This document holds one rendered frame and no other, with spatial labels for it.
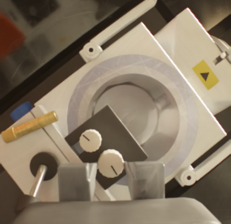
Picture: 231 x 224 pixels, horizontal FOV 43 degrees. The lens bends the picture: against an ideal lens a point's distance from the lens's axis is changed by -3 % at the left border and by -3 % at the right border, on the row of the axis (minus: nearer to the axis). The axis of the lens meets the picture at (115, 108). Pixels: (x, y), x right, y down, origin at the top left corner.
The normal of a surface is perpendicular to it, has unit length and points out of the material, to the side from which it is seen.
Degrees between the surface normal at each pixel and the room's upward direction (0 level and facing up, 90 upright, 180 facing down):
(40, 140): 90
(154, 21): 90
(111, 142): 90
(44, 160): 90
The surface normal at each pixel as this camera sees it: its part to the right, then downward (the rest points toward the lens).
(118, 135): 0.02, 0.00
